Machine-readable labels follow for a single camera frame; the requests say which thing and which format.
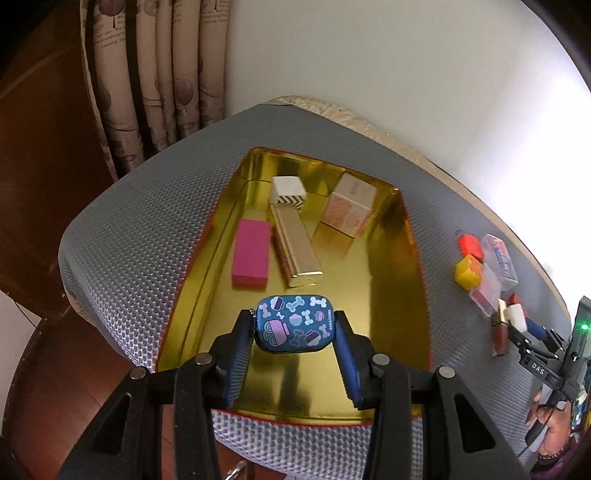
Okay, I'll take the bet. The long gold box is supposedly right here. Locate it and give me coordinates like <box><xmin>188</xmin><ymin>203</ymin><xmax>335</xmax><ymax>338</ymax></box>
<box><xmin>270</xmin><ymin>205</ymin><xmax>323</xmax><ymax>289</ymax></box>

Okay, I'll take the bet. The lip gloss tube gold cap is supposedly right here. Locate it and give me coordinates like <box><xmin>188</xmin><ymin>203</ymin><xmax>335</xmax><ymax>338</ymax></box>
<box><xmin>490</xmin><ymin>298</ymin><xmax>511</xmax><ymax>357</ymax></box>

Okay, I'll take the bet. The dark wooden cabinet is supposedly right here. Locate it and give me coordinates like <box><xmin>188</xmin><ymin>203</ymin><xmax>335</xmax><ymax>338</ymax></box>
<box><xmin>0</xmin><ymin>0</ymin><xmax>118</xmax><ymax>319</ymax></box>

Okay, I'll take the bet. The clear box with blue-red label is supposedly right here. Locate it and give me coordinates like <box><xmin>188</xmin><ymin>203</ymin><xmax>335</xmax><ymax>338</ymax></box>
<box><xmin>480</xmin><ymin>234</ymin><xmax>519</xmax><ymax>293</ymax></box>

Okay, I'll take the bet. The gold tin box red outside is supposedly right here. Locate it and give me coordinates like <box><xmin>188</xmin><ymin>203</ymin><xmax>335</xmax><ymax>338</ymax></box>
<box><xmin>157</xmin><ymin>147</ymin><xmax>433</xmax><ymax>425</ymax></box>

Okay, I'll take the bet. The red cube with key ring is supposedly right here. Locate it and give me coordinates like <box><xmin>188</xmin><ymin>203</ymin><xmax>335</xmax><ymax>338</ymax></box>
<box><xmin>457</xmin><ymin>231</ymin><xmax>485</xmax><ymax>264</ymax></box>

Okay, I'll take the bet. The small white box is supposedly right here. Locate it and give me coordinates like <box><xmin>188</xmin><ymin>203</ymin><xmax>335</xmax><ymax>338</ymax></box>
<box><xmin>503</xmin><ymin>305</ymin><xmax>527</xmax><ymax>331</ymax></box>

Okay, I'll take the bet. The white box with chevron stripes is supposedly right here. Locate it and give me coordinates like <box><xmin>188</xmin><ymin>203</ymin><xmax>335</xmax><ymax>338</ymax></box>
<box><xmin>270</xmin><ymin>176</ymin><xmax>308</xmax><ymax>211</ymax></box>

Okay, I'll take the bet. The pink rectangular box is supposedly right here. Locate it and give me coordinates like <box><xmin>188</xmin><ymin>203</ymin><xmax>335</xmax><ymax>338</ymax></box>
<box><xmin>231</xmin><ymin>219</ymin><xmax>272</xmax><ymax>290</ymax></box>

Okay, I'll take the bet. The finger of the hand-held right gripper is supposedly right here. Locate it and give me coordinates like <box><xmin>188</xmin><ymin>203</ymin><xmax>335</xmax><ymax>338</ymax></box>
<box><xmin>507</xmin><ymin>325</ymin><xmax>539</xmax><ymax>358</ymax></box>
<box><xmin>524</xmin><ymin>318</ymin><xmax>568</xmax><ymax>356</ymax></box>

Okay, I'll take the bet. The blue patterned earbud case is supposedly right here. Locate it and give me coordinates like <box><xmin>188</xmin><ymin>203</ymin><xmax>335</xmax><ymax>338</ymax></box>
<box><xmin>254</xmin><ymin>295</ymin><xmax>335</xmax><ymax>354</ymax></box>

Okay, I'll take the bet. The yellow cube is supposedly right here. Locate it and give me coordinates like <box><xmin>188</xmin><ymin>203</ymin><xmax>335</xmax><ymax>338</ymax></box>
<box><xmin>454</xmin><ymin>255</ymin><xmax>484</xmax><ymax>291</ymax></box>

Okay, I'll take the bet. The beige printed curtain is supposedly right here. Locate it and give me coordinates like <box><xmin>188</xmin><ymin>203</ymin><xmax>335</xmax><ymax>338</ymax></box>
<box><xmin>81</xmin><ymin>0</ymin><xmax>230</xmax><ymax>182</ymax></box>

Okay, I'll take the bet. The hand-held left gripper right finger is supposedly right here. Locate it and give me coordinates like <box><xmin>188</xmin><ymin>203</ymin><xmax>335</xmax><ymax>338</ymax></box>
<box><xmin>333</xmin><ymin>310</ymin><xmax>532</xmax><ymax>480</ymax></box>

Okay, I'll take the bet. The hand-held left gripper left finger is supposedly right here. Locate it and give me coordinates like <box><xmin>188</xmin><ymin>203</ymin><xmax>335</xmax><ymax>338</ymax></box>
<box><xmin>58</xmin><ymin>309</ymin><xmax>257</xmax><ymax>480</ymax></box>

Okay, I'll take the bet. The person's right hand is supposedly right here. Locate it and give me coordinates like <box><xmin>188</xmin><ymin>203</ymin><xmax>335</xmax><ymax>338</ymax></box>
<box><xmin>529</xmin><ymin>391</ymin><xmax>574</xmax><ymax>457</ymax></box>

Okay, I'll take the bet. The peach carton box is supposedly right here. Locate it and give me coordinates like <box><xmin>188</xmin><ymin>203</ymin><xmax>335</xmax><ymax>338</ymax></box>
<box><xmin>320</xmin><ymin>172</ymin><xmax>376</xmax><ymax>239</ymax></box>

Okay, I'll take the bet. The clear box with red contents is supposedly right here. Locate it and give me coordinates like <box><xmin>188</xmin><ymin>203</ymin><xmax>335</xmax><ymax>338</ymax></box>
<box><xmin>468</xmin><ymin>263</ymin><xmax>504</xmax><ymax>317</ymax></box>

